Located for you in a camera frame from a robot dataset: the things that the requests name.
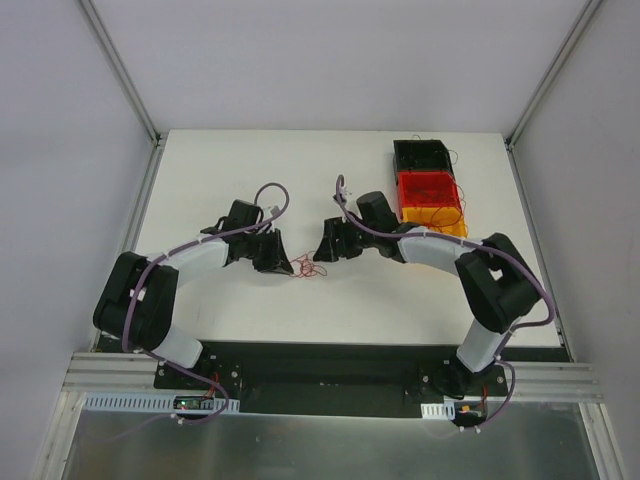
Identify left white cable duct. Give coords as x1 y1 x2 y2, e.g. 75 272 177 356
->
84 393 240 416

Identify aluminium front rail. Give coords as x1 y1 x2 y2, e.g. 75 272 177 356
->
62 352 604 403

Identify right white cable duct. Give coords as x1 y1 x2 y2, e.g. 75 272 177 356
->
420 402 456 421

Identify black storage bin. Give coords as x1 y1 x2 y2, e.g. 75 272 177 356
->
393 140 453 174

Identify white cable duct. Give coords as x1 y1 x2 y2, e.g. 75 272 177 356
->
420 402 456 421
84 393 240 416

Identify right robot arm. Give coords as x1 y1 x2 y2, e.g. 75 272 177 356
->
313 191 542 395

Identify black wire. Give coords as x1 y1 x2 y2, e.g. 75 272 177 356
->
389 133 463 171

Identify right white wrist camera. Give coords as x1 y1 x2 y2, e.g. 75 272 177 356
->
333 185 352 204

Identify yellow storage bin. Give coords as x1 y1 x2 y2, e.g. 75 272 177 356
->
402 206 468 238

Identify aluminium frame post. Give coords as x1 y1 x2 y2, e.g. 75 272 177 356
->
75 0 164 146
505 0 606 152

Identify left aluminium frame post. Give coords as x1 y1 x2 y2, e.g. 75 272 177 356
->
75 0 164 146

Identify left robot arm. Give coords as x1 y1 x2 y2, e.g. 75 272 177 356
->
93 200 293 389

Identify red wire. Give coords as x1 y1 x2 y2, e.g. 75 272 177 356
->
404 177 467 211

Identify red storage bin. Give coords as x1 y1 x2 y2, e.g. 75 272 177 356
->
397 171 460 208

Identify red and black wires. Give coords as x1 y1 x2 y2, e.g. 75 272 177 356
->
289 251 330 279

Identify brown wire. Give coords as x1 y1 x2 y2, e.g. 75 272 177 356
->
417 199 469 232

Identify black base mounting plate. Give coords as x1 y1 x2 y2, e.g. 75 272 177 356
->
153 341 509 419

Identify right aluminium frame post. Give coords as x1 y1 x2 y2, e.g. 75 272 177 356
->
505 0 606 152

